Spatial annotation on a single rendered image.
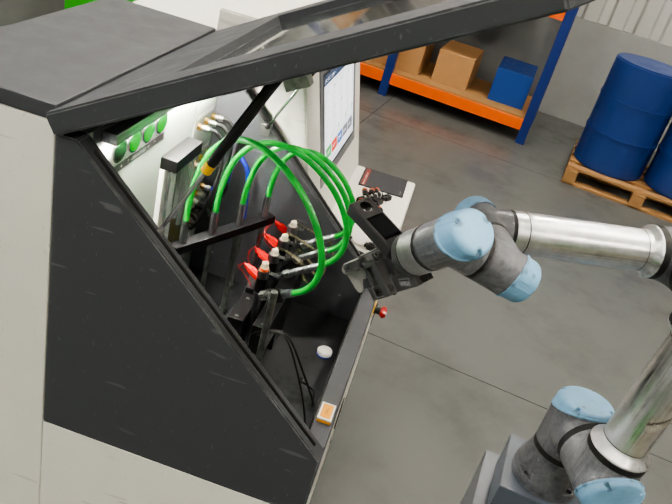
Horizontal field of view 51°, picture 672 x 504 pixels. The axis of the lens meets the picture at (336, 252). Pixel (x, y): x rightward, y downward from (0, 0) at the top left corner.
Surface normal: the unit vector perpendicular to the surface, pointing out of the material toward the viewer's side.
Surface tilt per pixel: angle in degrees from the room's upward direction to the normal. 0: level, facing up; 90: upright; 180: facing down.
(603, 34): 90
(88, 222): 90
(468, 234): 45
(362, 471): 0
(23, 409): 90
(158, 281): 90
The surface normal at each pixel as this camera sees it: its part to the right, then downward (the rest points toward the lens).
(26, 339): -0.22, 0.45
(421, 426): 0.24, -0.83
